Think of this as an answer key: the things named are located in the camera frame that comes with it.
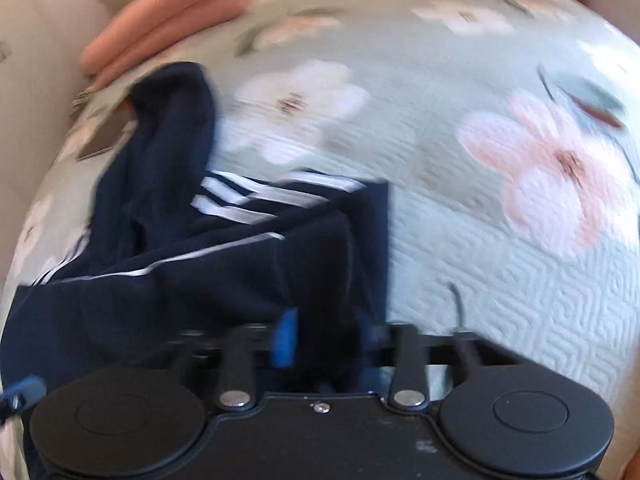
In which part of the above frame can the beige padded headboard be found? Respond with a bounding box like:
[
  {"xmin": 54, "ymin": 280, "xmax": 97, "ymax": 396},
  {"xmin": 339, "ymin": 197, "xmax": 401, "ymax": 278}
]
[{"xmin": 0, "ymin": 0, "xmax": 132, "ymax": 136}]

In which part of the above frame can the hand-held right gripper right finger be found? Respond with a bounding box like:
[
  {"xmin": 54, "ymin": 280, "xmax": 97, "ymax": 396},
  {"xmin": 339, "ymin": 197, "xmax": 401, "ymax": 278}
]
[{"xmin": 366, "ymin": 323, "xmax": 490, "ymax": 409}]

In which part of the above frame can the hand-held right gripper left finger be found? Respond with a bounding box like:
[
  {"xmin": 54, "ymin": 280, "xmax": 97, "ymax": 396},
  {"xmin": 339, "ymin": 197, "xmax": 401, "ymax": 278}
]
[{"xmin": 169, "ymin": 309, "xmax": 301, "ymax": 409}]

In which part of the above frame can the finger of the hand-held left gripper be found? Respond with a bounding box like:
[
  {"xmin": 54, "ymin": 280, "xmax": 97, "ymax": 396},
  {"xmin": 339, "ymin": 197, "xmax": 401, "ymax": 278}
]
[{"xmin": 0, "ymin": 375, "xmax": 47, "ymax": 422}]

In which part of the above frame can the green floral quilted bedspread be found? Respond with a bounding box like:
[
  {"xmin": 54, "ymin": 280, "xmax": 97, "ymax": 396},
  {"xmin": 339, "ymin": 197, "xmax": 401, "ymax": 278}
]
[{"xmin": 0, "ymin": 0, "xmax": 640, "ymax": 480}]

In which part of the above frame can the navy white-striped track jacket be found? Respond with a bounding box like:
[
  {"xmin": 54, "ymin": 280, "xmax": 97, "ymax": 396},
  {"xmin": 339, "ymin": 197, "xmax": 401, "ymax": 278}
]
[{"xmin": 0, "ymin": 62, "xmax": 391, "ymax": 397}]

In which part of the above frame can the folded pink cloth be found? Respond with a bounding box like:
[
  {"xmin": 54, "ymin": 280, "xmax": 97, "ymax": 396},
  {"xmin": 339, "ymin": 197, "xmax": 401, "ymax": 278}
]
[{"xmin": 81, "ymin": 0, "xmax": 254, "ymax": 89}]

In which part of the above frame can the thin black cable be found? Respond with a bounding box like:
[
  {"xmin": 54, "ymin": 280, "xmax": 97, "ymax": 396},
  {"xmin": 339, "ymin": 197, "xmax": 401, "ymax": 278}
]
[{"xmin": 448, "ymin": 282, "xmax": 468, "ymax": 335}]

